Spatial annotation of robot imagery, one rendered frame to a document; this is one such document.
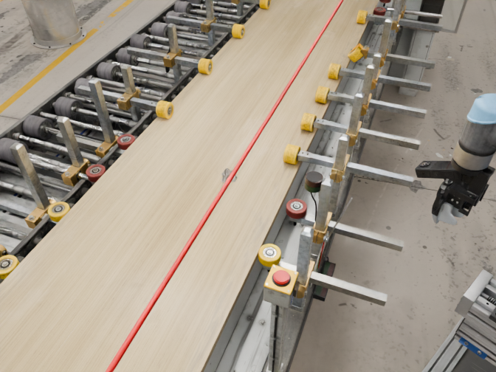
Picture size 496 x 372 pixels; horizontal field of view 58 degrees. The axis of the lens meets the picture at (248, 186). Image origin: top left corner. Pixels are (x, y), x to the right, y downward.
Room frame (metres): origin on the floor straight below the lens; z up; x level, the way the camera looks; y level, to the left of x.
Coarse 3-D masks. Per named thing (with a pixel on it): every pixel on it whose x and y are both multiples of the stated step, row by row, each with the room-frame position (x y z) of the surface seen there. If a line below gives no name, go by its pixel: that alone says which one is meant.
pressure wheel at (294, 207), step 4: (292, 200) 1.22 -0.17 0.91; (296, 200) 1.22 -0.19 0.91; (300, 200) 1.22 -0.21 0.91; (288, 204) 1.20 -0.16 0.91; (292, 204) 1.20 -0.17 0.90; (296, 204) 1.19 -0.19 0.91; (300, 204) 1.20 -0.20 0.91; (304, 204) 1.20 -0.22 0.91; (288, 208) 1.18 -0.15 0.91; (292, 208) 1.18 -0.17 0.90; (296, 208) 1.18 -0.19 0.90; (300, 208) 1.18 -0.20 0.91; (304, 208) 1.18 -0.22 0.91; (288, 212) 1.17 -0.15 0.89; (292, 212) 1.16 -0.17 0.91; (296, 212) 1.16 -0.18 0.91; (300, 212) 1.16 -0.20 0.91; (304, 212) 1.16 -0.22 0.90; (292, 216) 1.16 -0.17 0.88; (296, 216) 1.15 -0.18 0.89; (300, 216) 1.15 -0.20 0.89
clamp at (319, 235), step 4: (328, 212) 1.19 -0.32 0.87; (328, 216) 1.17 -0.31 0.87; (328, 220) 1.15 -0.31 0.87; (316, 232) 1.08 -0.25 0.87; (320, 232) 1.09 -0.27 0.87; (324, 232) 1.08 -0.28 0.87; (316, 236) 1.07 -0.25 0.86; (320, 236) 1.07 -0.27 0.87; (324, 236) 1.08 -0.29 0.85; (316, 240) 1.08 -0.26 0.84; (320, 240) 1.07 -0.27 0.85
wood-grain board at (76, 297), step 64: (320, 0) 3.24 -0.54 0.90; (256, 64) 2.31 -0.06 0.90; (320, 64) 2.30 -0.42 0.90; (192, 128) 1.71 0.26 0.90; (256, 128) 1.70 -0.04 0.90; (128, 192) 1.28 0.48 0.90; (192, 192) 1.28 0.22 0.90; (256, 192) 1.27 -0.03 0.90; (64, 256) 0.96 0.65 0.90; (128, 256) 0.96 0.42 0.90; (192, 256) 0.96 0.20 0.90; (256, 256) 0.96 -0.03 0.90; (0, 320) 0.72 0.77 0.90; (64, 320) 0.71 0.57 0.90; (128, 320) 0.71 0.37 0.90; (192, 320) 0.71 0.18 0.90
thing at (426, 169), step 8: (416, 168) 0.80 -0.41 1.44; (424, 168) 0.79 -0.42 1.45; (432, 168) 0.78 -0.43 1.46; (440, 168) 0.76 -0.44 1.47; (448, 168) 0.75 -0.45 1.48; (424, 176) 0.78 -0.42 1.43; (432, 176) 0.77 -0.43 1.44; (440, 176) 0.76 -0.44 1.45; (448, 176) 0.74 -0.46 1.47; (456, 176) 0.73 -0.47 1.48
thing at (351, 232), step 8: (304, 216) 1.18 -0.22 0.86; (312, 216) 1.18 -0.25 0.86; (312, 224) 1.15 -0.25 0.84; (328, 224) 1.13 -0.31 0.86; (344, 224) 1.13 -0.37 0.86; (336, 232) 1.11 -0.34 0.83; (344, 232) 1.10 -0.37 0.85; (352, 232) 1.09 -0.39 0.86; (360, 232) 1.09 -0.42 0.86; (368, 232) 1.09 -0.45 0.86; (360, 240) 1.08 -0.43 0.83; (368, 240) 1.07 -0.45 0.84; (376, 240) 1.06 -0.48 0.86; (384, 240) 1.05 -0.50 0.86; (392, 240) 1.05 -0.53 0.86; (400, 240) 1.05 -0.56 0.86; (392, 248) 1.03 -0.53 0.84; (400, 248) 1.02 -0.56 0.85
